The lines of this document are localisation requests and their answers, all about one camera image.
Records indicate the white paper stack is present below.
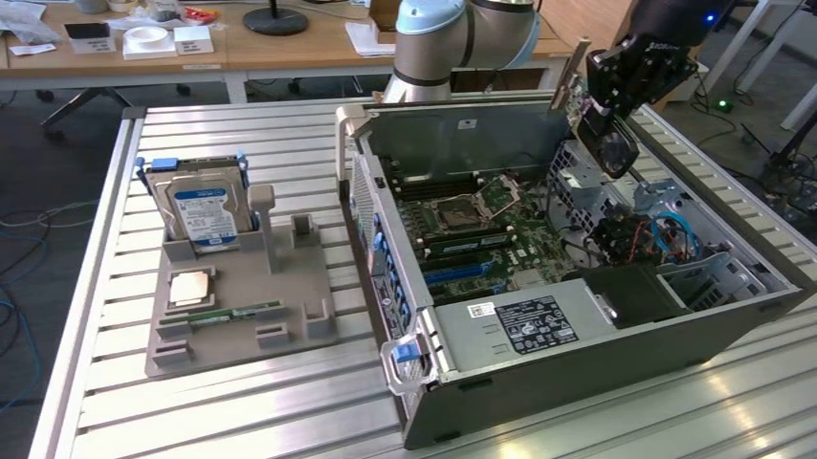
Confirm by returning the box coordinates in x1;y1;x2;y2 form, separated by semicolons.
343;18;398;58

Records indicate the black graphics card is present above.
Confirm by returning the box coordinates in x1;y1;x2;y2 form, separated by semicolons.
549;36;642;182

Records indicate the brown cardboard box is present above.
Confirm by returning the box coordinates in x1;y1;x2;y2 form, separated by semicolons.
369;0;401;33

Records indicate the silver disk bay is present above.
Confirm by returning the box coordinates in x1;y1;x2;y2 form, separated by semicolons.
654;251;772;312

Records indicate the white table frame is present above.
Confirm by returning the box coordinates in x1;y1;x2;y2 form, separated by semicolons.
694;0;817;131

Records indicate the wooden desk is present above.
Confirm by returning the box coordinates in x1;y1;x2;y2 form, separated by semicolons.
0;0;580;104

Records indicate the hard disk with blue rails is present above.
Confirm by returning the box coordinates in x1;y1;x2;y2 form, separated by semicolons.
135;150;250;254

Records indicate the green motherboard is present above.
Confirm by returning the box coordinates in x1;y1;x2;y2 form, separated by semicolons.
382;162;598;307

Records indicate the black RAM slot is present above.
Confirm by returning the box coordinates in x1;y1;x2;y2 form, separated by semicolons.
390;172;479;185
394;183;482;195
393;177;481;189
397;187;483;201

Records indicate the white tape roll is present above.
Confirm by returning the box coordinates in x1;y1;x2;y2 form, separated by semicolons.
124;26;168;47

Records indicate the black chair base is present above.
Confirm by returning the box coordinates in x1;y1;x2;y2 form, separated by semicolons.
35;84;192;141

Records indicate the grey power supply unit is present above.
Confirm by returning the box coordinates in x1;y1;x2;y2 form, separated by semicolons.
418;279;618;377

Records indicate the green RAM stick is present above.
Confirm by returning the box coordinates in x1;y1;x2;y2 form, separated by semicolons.
159;300;286;331

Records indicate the dark small pouch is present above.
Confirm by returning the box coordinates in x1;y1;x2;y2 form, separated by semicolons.
147;0;184;23

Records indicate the flat white box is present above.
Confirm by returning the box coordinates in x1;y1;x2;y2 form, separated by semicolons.
120;35;180;62

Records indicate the black wire bundle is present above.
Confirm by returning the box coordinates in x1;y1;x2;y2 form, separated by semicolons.
585;213;653;268

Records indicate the crumpled clear plastic bag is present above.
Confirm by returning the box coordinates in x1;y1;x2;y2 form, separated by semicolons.
0;0;63;44

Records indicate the silver chipset heatsink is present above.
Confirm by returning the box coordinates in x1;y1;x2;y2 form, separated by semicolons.
510;270;549;291

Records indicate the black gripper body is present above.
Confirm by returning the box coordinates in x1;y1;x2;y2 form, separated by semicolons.
628;0;736;61

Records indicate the white paper card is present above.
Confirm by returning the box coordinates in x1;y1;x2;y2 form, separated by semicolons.
8;42;59;57

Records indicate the silver metal bracket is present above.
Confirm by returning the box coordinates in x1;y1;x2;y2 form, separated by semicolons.
629;177;698;217

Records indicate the white box with black top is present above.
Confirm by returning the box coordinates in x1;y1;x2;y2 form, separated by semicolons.
63;21;118;55

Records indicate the grey parts rack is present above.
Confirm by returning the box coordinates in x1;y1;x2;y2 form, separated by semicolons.
144;184;339;379

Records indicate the open grey PC case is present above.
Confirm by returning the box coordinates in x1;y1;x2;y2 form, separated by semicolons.
335;84;817;451

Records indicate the red wire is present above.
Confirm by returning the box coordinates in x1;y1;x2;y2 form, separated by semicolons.
641;224;678;263

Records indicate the white floor cable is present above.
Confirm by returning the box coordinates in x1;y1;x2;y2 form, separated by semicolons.
0;200;98;230

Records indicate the blue data wire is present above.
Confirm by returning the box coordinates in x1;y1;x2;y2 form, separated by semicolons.
649;209;705;263

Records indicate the blue floor cable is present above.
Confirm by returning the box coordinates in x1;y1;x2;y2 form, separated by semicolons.
0;229;50;412

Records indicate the silver drive cage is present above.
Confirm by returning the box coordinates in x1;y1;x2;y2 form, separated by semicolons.
546;123;646;216

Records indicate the copper-toned CPU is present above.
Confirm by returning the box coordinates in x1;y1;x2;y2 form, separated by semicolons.
166;272;216;307

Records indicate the black equipment stand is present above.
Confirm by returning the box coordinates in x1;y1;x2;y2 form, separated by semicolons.
740;121;817;216

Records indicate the black round lamp base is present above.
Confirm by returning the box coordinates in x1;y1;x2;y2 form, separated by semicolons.
242;0;310;35

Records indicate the small white box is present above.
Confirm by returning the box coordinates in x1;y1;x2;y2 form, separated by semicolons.
172;26;216;55

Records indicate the wooden cabinet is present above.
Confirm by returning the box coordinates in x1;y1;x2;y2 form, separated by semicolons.
529;0;733;112

